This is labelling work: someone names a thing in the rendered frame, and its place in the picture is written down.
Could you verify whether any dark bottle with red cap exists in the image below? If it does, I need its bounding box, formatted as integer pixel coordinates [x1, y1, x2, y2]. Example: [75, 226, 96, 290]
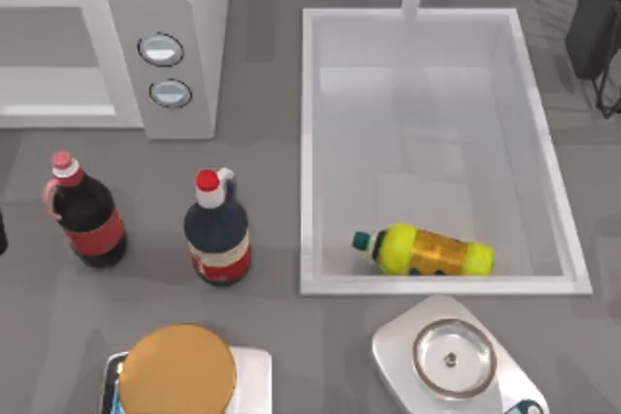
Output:
[182, 167, 254, 288]

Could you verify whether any white sink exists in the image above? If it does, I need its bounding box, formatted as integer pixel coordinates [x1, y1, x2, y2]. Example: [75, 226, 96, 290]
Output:
[299, 7, 594, 297]

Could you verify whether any yellow bottle with green cap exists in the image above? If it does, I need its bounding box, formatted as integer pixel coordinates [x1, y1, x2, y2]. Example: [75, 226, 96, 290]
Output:
[351, 223, 496, 277]

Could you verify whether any round microwave knob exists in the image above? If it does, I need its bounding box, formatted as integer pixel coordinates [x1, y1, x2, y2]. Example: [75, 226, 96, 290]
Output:
[137, 31, 185, 67]
[147, 78, 194, 109]

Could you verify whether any white kitchen scale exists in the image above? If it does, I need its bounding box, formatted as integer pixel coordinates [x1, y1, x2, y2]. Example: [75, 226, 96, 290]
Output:
[98, 344, 273, 414]
[372, 295, 551, 414]

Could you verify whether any dark bottle with pink cap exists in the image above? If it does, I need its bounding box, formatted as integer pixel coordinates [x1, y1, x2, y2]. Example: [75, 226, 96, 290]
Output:
[45, 150, 129, 270]

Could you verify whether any pale microwave oven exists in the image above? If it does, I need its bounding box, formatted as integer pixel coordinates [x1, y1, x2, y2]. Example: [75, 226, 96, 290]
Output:
[0, 0, 229, 142]

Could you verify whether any round brown bread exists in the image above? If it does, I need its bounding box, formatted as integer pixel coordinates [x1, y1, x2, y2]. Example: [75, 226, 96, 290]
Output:
[118, 324, 239, 414]

